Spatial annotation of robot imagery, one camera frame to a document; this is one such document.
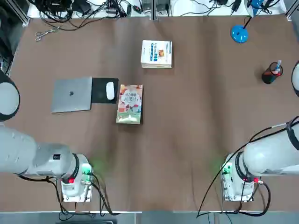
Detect white book with blue print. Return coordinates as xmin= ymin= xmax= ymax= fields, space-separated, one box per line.
xmin=140 ymin=40 xmax=174 ymax=70

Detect grey closed laptop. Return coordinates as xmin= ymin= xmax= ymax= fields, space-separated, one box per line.
xmin=50 ymin=76 xmax=93 ymax=114

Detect white computer mouse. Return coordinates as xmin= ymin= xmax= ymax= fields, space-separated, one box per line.
xmin=106 ymin=82 xmax=115 ymax=100

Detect black mouse mat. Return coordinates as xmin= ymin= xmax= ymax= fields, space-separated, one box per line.
xmin=90 ymin=77 xmax=119 ymax=105

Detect black power supply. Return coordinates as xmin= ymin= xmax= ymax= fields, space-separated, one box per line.
xmin=156 ymin=0 xmax=169 ymax=13

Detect blue desk lamp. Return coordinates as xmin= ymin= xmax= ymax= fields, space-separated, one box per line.
xmin=230 ymin=0 xmax=266 ymax=44

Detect black mesh pen holder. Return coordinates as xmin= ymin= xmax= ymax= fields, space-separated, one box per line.
xmin=261 ymin=62 xmax=284 ymax=84

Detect metal scissors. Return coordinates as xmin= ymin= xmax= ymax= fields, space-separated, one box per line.
xmin=35 ymin=26 xmax=61 ymax=42

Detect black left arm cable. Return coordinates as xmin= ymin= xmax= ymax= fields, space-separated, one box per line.
xmin=16 ymin=172 xmax=120 ymax=217

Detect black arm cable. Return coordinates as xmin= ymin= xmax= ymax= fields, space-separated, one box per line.
xmin=16 ymin=172 xmax=120 ymax=217
xmin=196 ymin=121 xmax=299 ymax=219

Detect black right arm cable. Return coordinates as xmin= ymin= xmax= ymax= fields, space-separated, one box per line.
xmin=196 ymin=121 xmax=299 ymax=219

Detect aluminium frame post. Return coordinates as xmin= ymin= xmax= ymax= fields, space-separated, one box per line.
xmin=151 ymin=0 xmax=160 ymax=21

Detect tangled black cables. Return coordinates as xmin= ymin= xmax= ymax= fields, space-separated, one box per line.
xmin=38 ymin=0 xmax=141 ymax=31

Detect aluminium frame rail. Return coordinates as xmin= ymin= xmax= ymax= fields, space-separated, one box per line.
xmin=285 ymin=0 xmax=299 ymax=22
xmin=21 ymin=3 xmax=30 ymax=25

